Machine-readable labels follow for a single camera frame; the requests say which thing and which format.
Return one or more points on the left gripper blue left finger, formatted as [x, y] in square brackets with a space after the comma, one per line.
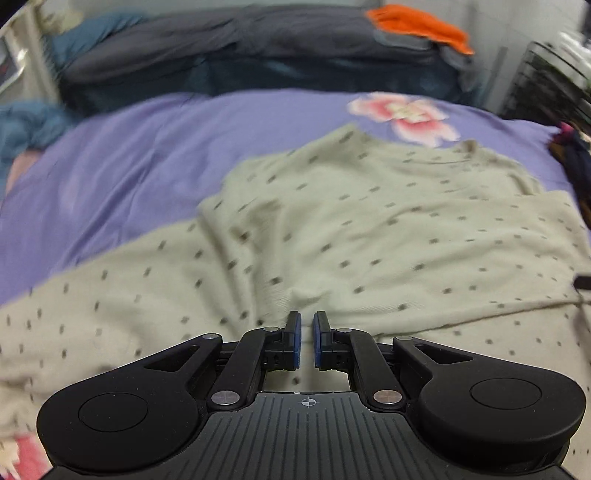
[242, 365]

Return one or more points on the orange towel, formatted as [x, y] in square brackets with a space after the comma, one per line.
[405, 20]

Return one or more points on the white appliance with display panel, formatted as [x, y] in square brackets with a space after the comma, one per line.
[24, 72]

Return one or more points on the navy cartoon print folded garment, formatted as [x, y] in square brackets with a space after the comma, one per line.
[571, 148]

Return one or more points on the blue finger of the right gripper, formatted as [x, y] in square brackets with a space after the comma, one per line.
[582, 282]

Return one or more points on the purple floral bed sheet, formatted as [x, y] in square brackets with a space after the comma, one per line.
[116, 177]

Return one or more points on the beige polka dot shirt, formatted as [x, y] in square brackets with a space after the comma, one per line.
[460, 245]

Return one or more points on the grey blanket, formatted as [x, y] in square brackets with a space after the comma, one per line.
[118, 43]

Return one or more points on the blue crumpled cloth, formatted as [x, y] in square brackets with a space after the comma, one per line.
[27, 125]

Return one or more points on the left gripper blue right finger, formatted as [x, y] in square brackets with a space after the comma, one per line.
[357, 354]

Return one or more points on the black wire rack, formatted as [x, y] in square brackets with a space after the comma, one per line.
[549, 90]

